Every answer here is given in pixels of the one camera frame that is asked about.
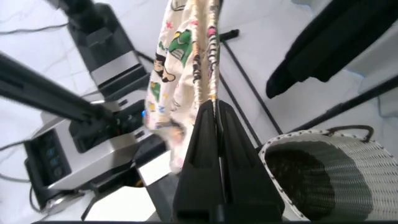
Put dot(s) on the black garment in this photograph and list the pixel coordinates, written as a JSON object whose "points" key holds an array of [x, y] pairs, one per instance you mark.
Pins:
{"points": [[326, 46]]}

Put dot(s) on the white laundry basket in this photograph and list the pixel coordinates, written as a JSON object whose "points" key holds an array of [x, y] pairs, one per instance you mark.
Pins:
{"points": [[351, 174]]}

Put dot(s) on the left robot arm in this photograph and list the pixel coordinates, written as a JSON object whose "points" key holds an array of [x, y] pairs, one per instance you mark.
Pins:
{"points": [[46, 93]]}

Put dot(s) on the cream printed garment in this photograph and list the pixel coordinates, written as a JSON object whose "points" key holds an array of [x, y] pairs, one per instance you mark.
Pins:
{"points": [[177, 77]]}

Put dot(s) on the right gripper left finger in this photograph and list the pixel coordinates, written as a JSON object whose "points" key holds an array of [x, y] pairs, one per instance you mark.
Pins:
{"points": [[199, 193]]}

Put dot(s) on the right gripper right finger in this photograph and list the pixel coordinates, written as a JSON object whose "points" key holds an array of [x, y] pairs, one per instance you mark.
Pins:
{"points": [[252, 193]]}

